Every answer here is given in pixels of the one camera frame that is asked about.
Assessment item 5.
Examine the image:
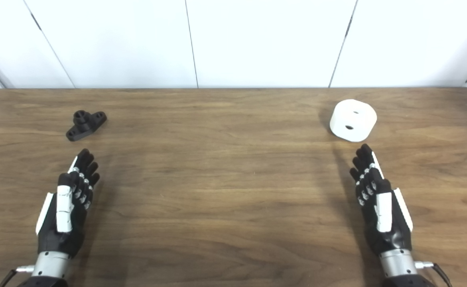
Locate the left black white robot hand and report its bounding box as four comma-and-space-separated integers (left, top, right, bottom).
36, 148, 100, 258

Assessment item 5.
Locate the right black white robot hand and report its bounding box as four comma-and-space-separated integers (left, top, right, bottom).
350, 143, 414, 256

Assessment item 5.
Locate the black flanged holder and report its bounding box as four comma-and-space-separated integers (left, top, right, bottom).
66, 110, 107, 142

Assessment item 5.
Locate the round white plastic piece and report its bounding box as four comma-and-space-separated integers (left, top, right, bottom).
329, 99, 377, 142

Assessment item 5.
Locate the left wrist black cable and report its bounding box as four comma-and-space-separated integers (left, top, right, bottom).
0, 266, 34, 287

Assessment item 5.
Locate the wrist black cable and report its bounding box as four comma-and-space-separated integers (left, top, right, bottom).
415, 261, 453, 287
0, 266, 34, 287

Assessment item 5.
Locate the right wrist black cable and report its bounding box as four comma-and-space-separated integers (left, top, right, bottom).
415, 261, 453, 287

